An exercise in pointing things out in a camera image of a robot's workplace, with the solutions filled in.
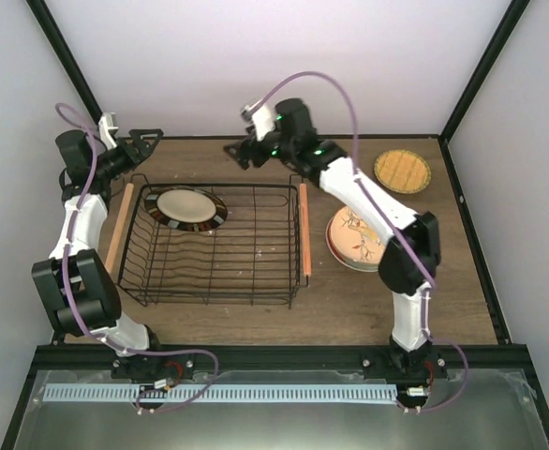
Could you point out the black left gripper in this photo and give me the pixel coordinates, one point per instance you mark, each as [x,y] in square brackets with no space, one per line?
[141,147]

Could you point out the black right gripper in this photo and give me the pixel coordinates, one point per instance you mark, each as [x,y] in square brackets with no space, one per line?
[244,146]

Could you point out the dark brown plate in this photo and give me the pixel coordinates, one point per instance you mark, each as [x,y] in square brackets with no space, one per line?
[186,209]

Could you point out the beige floral plate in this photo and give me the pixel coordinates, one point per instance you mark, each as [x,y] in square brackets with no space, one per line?
[353,242]

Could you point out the light teal flower plate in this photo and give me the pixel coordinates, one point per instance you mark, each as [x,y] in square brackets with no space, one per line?
[349,263]

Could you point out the yellow woven pattern plate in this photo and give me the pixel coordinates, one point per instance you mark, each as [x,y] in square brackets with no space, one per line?
[402,171]

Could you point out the red and teal plate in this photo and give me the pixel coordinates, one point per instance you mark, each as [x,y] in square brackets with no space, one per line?
[333,250]

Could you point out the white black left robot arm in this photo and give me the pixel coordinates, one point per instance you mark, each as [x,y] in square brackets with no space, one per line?
[74,285]

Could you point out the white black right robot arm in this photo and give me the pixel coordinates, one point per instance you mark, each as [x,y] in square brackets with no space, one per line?
[411,240]

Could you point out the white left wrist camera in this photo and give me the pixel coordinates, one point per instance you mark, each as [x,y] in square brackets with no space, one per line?
[107,129]

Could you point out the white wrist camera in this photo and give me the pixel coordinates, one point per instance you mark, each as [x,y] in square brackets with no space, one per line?
[260,118]
[107,129]

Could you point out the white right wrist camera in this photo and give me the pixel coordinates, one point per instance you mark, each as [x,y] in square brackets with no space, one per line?
[260,118]

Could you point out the black wire dish rack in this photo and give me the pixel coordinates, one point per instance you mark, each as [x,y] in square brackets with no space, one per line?
[257,257]

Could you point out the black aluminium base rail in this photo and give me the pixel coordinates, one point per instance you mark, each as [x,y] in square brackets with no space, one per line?
[374,362]

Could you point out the white slotted cable duct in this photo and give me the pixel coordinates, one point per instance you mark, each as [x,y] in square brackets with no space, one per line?
[224,393]

